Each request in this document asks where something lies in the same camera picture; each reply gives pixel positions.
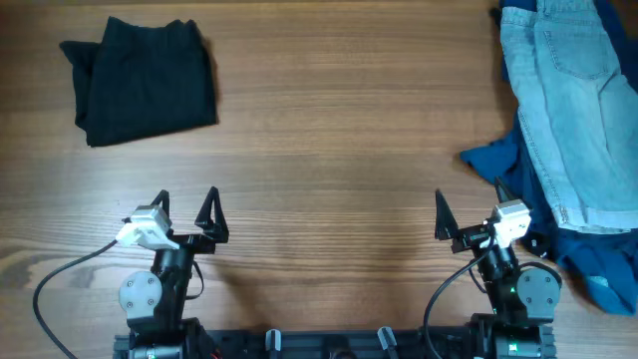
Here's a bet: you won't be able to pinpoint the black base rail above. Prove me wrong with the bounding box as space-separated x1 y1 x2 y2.
113 326 556 359

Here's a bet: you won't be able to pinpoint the left black cable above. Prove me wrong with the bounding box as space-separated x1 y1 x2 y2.
32 239 119 359

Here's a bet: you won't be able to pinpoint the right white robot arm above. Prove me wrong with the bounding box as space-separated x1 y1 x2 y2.
423 179 562 359

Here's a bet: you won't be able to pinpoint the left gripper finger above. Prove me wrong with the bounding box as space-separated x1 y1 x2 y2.
151 189 169 215
194 186 228 237

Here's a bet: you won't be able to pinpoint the black folded garment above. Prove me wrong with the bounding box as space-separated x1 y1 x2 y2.
59 17 217 148

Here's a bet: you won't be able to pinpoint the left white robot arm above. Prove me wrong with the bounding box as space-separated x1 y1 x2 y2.
113 186 229 359

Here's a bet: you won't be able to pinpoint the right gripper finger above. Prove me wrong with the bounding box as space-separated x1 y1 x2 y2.
494 177 518 202
435 189 459 240

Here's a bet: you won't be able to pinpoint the light blue denim shorts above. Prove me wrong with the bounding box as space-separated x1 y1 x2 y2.
500 0 637 233

